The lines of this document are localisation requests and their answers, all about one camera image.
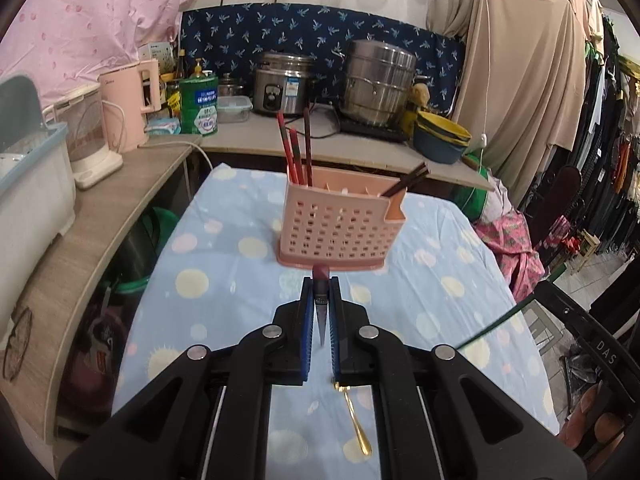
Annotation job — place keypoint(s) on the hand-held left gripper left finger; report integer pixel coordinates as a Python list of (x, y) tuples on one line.
[(306, 330)]

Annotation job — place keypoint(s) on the eyeglasses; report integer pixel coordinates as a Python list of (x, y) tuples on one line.
[(17, 342)]

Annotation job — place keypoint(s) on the maroon chopsticks pair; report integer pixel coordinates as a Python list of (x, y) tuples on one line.
[(407, 175)]

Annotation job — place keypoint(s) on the pink dotted cloth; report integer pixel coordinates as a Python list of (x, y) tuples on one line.
[(100, 15)]

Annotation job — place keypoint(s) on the green tin can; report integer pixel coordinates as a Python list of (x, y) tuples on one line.
[(199, 107)]

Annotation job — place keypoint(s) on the beige curtain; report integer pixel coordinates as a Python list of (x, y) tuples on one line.
[(525, 85)]

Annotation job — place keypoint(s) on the pink perforated utensil holder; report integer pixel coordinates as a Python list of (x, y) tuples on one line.
[(330, 230)]

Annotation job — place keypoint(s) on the pink floral garment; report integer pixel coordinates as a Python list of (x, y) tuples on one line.
[(510, 240)]

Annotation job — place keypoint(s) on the blue printed tablecloth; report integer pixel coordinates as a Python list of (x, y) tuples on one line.
[(225, 310)]

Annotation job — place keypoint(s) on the dark maroon chopstick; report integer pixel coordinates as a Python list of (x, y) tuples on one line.
[(307, 145), (320, 310)]

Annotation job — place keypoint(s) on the black induction cooktop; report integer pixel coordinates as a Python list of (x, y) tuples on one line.
[(370, 130)]

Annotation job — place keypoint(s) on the white plastic storage bin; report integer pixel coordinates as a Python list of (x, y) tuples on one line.
[(30, 200)]

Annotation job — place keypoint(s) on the red chopstick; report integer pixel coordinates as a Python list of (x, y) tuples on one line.
[(286, 145), (297, 157)]

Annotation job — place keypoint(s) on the purple chopstick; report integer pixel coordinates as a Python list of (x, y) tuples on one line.
[(414, 181)]

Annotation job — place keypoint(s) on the stack of blue bowls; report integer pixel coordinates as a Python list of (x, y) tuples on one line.
[(440, 140)]

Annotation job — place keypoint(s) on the yellow plush toy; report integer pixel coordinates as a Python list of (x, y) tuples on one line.
[(420, 96)]

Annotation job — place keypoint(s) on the green chopstick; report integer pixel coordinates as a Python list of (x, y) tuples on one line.
[(500, 325)]

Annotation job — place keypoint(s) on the blue floral cloth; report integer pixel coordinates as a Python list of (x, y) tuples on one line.
[(300, 30)]

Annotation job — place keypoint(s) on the small lidded pot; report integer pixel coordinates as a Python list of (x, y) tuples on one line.
[(231, 85)]

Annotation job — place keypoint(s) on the wooden counter board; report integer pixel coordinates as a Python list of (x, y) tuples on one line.
[(250, 147)]

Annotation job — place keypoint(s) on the gold flower-shaped spoon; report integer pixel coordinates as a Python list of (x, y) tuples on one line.
[(357, 425)]

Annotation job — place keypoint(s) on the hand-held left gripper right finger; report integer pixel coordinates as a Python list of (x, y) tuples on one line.
[(334, 330)]

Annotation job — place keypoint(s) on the white countertop appliance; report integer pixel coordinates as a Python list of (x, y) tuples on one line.
[(87, 140)]

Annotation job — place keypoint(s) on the grey wooden shelf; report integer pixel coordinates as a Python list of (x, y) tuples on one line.
[(100, 220)]

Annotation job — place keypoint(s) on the green basin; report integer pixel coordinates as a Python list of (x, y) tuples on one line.
[(477, 190)]

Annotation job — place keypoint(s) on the pink electric kettle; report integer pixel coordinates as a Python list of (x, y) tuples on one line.
[(122, 110)]

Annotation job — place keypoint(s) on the dark wooden chair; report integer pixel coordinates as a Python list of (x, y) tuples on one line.
[(557, 210)]

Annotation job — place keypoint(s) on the person's right hand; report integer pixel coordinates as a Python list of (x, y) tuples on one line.
[(597, 420)]

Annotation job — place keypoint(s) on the steel steamer pot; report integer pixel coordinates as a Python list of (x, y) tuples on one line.
[(377, 85)]

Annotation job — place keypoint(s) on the small wooden stool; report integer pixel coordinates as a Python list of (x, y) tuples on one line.
[(586, 250)]

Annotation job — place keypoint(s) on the hanging clothes rack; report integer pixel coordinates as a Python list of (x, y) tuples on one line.
[(610, 135)]

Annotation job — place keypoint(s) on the clear food container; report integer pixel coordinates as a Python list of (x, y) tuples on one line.
[(234, 110)]

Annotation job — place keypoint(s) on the yellow packet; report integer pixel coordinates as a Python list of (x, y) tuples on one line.
[(174, 105)]

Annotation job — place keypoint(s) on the steel rice cooker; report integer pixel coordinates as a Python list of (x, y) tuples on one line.
[(282, 85)]

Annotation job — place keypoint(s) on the blue tissue pack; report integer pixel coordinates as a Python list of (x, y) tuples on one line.
[(162, 126)]

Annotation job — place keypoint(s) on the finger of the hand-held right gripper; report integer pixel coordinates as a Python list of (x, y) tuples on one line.
[(560, 307)]

